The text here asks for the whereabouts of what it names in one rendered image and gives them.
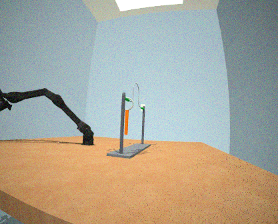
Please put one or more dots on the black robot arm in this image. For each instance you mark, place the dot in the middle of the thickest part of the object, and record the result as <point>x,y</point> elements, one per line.
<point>14,97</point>

